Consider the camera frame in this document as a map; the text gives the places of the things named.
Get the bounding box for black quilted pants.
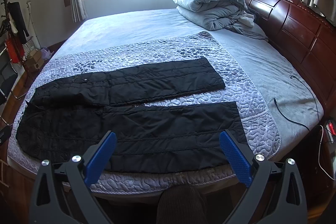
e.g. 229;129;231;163
16;58;247;173

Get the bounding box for lavender quilted bedspread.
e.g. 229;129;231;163
8;32;281;195

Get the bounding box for light blue bed sheet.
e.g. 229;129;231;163
55;9;323;149

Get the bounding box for black metal chair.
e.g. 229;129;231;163
0;43;27;127

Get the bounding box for cardboard box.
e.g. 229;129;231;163
26;49;44;72

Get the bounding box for dark wooden headboard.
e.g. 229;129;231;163
245;0;335;116

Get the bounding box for coat rack with clothes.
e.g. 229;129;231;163
1;0;29;73

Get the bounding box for folded grey comforter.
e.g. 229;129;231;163
172;0;268;40

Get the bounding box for white cable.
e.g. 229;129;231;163
317;123;336;183

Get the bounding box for black charging cable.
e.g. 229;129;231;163
273;74;321;132

